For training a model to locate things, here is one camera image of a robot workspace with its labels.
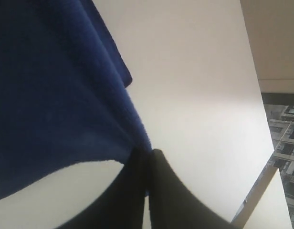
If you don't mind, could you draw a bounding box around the blue towel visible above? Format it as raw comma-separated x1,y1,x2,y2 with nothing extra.
0,0,151,200

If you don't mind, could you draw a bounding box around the grey building outside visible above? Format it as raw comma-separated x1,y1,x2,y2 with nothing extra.
264,104,294,228

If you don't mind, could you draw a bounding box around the neighbouring white table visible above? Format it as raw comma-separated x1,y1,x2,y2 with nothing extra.
232,166,292,229

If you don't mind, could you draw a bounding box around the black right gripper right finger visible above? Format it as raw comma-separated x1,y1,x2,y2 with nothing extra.
147,149,235,229

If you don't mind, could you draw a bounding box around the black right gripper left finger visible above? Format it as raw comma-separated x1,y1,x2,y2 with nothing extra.
58,148,147,229

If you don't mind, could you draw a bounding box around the black window frame post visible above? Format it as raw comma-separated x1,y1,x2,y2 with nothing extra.
262,93,294,105

